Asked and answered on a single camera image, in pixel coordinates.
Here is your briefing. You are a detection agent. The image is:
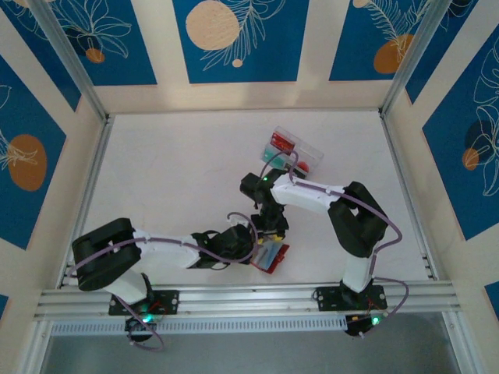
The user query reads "aluminium frame post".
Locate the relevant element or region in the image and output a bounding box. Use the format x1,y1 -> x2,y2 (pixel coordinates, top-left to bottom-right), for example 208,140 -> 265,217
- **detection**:
379,0 -> 456,118
29,0 -> 111,122

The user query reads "clear acrylic card box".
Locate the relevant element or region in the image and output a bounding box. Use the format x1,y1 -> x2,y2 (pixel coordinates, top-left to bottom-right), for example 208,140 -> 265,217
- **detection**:
260,125 -> 325,177

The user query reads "white slotted cable duct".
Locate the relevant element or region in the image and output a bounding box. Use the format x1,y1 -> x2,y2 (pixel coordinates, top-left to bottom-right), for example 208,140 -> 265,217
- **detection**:
50,315 -> 348,337

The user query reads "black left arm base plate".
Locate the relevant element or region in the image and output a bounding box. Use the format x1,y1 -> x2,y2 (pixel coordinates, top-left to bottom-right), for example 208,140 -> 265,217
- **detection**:
108,290 -> 180,316

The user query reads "teal card stack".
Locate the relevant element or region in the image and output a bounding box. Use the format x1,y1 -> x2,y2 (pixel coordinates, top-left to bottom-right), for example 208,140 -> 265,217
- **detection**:
263,144 -> 288,167

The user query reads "row of white cards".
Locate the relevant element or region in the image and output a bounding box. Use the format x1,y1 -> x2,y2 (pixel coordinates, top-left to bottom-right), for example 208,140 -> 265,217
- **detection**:
271,132 -> 296,151

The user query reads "aluminium frame leg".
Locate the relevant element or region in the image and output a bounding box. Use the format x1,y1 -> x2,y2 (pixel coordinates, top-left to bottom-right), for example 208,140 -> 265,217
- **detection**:
442,311 -> 483,374
19,319 -> 54,374

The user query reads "red leather card holder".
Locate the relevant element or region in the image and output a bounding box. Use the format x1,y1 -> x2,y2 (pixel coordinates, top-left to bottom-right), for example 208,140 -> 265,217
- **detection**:
249,242 -> 292,276

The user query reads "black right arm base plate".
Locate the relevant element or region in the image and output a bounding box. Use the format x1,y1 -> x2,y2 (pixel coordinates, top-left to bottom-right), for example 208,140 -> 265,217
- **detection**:
313,286 -> 389,312

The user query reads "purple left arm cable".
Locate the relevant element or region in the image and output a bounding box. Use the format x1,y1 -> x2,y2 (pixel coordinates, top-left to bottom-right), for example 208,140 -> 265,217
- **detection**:
68,211 -> 260,352

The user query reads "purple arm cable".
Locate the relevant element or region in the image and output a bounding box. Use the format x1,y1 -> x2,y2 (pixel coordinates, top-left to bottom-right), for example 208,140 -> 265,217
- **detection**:
259,150 -> 410,319
68,211 -> 260,352

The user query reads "aluminium side rail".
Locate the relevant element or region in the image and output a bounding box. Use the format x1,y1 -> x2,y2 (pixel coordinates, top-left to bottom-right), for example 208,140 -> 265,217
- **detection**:
56,115 -> 116,289
380,111 -> 441,281

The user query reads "aluminium mounting rail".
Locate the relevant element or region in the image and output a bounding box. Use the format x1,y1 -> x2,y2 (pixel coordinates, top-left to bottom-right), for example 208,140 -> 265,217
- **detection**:
33,282 -> 457,321

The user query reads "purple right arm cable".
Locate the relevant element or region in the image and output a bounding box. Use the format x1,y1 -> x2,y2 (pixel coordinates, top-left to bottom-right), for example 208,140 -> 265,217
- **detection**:
259,150 -> 410,319

